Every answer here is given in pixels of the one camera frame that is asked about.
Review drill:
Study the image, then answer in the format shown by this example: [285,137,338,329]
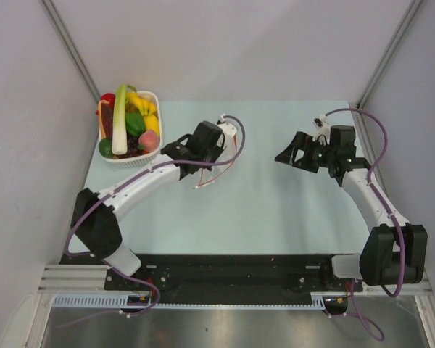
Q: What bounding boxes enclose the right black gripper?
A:
[275,131,336,174]

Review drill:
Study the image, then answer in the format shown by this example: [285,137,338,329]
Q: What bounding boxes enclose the clear orange zip bag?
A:
[194,136,239,189]

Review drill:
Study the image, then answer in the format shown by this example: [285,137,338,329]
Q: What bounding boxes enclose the pink peach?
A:
[138,130,160,152]

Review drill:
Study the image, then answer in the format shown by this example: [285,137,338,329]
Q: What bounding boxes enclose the green bell pepper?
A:
[125,112,146,137]

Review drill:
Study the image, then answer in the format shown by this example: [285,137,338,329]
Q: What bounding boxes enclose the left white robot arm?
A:
[72,121,237,290]

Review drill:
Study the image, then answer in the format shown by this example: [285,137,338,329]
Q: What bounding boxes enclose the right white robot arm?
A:
[275,125,428,291]

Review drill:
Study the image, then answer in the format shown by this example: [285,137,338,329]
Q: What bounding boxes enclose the yellow bell pepper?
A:
[144,114,160,136]

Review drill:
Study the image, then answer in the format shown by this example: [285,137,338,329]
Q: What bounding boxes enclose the white plastic basket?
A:
[96,86,162,167]

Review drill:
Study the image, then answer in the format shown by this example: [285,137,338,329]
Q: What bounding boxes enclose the dark grape bunch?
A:
[118,134,149,159]

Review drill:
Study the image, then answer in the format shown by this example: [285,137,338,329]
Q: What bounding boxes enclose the green white leek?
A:
[112,84,136,155]

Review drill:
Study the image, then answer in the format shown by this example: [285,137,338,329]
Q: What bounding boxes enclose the red bell pepper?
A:
[100,93,116,108]

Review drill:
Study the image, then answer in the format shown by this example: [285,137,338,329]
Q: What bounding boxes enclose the orange sliced papaya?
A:
[97,100,114,139]

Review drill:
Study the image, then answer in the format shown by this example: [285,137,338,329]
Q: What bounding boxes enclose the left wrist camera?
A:
[217,115,238,149]

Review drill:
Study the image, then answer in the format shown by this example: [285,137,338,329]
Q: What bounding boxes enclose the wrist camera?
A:
[313,115,331,145]
[217,115,238,149]

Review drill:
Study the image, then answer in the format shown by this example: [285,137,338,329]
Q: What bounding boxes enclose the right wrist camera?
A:
[313,115,331,145]

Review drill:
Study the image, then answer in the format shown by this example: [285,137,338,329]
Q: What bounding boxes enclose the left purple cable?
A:
[56,115,247,327]

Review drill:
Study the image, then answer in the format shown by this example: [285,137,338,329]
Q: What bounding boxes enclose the purple cable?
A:
[56,115,247,327]
[326,107,407,342]

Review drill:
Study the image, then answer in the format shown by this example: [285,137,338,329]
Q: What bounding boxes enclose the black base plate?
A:
[104,254,350,304]

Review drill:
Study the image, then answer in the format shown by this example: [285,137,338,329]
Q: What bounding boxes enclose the right aluminium post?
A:
[355,0,425,109]

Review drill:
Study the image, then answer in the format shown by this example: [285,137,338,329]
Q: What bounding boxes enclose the aluminium post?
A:
[38,0,101,102]
[355,0,425,109]

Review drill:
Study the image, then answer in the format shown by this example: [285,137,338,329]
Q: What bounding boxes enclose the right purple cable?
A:
[326,107,407,342]

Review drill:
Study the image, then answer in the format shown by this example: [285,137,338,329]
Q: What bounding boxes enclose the white cable duct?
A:
[52,292,329,310]

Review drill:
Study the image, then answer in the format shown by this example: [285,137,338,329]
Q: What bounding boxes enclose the aluminium front rail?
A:
[38,265,434,297]

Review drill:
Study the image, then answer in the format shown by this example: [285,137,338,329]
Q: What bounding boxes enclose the left aluminium post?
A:
[38,0,101,102]

